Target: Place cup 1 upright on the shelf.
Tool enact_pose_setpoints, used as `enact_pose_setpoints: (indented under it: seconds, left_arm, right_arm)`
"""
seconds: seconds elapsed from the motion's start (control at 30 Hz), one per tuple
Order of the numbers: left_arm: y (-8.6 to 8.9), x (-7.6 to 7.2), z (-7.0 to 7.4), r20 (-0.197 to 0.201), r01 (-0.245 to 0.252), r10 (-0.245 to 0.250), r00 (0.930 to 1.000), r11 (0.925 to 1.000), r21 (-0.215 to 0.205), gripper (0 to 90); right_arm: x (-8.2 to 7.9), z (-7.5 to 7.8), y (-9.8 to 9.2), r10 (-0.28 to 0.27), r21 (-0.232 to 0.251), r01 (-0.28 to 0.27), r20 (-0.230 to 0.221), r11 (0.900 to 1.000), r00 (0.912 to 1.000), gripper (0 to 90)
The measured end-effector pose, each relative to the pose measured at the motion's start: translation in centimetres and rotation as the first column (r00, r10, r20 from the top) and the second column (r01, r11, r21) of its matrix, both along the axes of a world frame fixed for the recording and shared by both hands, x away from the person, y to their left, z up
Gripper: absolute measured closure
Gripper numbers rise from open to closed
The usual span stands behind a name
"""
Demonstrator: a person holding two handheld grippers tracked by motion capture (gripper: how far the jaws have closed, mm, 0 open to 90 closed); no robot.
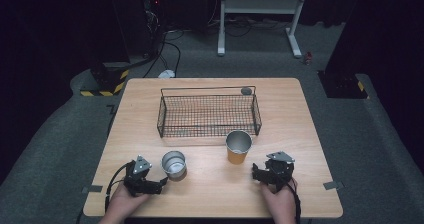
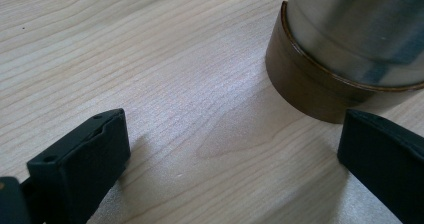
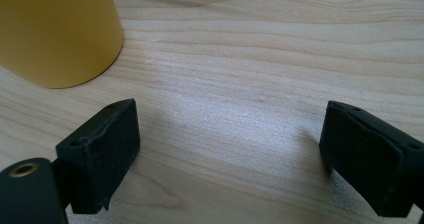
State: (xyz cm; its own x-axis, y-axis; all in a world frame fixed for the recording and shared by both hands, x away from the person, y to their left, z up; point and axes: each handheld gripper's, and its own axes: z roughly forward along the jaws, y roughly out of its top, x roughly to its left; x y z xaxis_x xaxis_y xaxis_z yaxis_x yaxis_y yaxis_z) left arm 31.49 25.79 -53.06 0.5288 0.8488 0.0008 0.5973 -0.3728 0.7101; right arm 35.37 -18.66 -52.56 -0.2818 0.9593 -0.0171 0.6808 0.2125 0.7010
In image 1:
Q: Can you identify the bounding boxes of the white metal stand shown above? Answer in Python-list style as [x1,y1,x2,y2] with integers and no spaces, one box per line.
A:
[216,0,310,59]

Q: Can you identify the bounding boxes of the person's right hand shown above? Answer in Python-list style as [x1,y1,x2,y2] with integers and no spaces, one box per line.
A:
[260,178,298,222]

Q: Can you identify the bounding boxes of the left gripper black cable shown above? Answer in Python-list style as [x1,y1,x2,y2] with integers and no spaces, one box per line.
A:
[104,162,134,215]

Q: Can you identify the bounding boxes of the white power adapter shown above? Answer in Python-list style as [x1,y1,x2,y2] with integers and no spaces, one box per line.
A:
[157,69,177,80]

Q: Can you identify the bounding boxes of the short silver metal cup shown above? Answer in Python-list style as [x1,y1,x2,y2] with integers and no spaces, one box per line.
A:
[160,150,188,182]

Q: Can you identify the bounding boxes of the black yellow striped base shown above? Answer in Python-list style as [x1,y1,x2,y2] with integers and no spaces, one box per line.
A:
[317,70,370,100]
[79,61,131,98]

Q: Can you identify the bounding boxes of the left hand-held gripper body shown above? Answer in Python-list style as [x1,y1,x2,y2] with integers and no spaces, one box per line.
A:
[123,154,164,197]

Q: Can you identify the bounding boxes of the orange cup with metal inside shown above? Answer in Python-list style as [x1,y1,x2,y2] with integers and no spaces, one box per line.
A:
[225,129,254,166]

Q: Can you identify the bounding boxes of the black wire basket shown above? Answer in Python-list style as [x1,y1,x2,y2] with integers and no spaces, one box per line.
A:
[156,85,263,139]

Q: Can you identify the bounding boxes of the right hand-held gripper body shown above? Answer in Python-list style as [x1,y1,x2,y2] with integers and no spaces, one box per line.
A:
[260,151,296,194]

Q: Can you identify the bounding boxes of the person's left hand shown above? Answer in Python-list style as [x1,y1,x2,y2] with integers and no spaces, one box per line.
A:
[105,182,152,220]

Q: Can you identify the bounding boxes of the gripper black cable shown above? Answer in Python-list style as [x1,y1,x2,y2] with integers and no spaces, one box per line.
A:
[104,162,134,215]
[285,179,302,224]

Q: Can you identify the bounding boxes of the black floor cables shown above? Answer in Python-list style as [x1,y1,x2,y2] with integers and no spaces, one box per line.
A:
[142,29,185,79]

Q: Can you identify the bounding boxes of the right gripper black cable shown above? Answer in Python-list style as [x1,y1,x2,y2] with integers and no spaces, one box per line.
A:
[285,179,302,224]

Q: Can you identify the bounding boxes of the dark equipment rack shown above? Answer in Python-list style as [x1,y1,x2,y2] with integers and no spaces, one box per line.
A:
[138,0,168,60]

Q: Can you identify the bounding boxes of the grey tape piece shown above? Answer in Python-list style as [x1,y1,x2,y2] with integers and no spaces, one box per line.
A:
[81,184,104,195]
[322,180,345,191]

